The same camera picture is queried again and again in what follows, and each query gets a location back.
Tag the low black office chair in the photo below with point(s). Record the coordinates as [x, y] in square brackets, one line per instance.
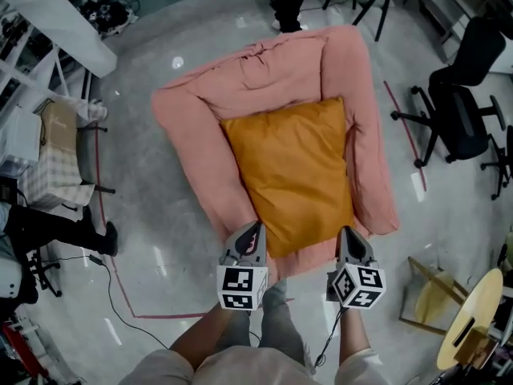
[503, 163]

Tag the brown wooden box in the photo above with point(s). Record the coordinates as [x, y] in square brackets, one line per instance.
[479, 349]

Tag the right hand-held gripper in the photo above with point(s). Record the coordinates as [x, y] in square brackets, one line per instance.
[358, 285]

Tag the orange cushion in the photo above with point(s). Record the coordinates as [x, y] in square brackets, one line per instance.
[292, 175]

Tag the person's right forearm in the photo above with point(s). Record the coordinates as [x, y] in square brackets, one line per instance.
[354, 335]

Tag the person's grey trousers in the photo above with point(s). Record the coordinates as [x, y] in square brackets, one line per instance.
[280, 323]

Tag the white shelf unit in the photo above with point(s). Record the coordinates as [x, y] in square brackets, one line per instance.
[20, 54]

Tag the pink padded armchair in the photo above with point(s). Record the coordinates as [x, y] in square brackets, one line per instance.
[276, 70]

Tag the tall black office chair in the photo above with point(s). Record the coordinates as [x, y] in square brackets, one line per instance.
[461, 114]

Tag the red floor tape line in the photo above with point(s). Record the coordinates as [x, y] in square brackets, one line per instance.
[405, 126]
[120, 283]

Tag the brown paper bag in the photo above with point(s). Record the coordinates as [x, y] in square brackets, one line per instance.
[60, 126]

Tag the person's left forearm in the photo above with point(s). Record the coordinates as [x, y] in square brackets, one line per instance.
[208, 339]

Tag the round wooden side table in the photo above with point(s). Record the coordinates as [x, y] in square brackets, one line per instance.
[481, 299]

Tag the yellow wooden stool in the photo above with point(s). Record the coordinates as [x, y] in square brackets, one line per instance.
[433, 303]

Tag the checkered cloth covered table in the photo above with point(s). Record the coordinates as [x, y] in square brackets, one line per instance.
[56, 175]

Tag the person's white shirt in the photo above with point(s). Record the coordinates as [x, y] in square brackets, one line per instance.
[248, 367]

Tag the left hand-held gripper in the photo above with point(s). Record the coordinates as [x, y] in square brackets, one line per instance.
[240, 285]

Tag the black swivel chair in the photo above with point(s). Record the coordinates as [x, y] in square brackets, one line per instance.
[44, 271]

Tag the black phone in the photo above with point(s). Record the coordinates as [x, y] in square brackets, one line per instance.
[465, 331]

